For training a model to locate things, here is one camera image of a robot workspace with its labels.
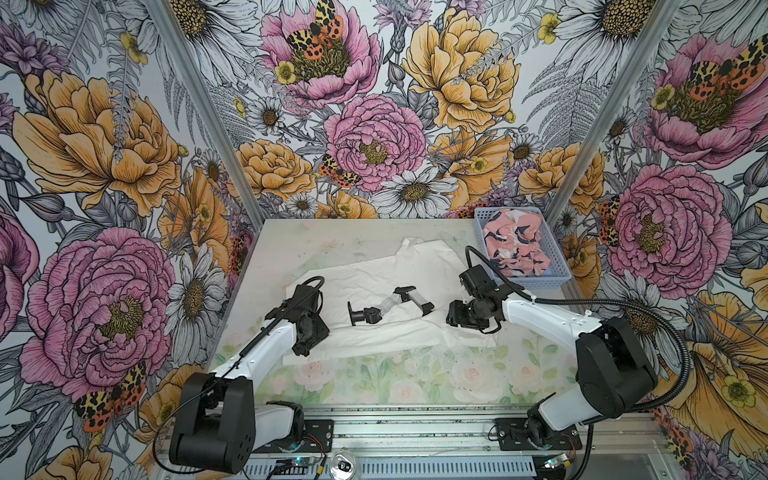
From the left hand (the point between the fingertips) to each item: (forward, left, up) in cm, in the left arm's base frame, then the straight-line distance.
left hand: (317, 345), depth 87 cm
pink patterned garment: (+36, -65, +3) cm, 74 cm away
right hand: (+3, -40, +2) cm, 40 cm away
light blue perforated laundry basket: (+24, -78, +2) cm, 81 cm away
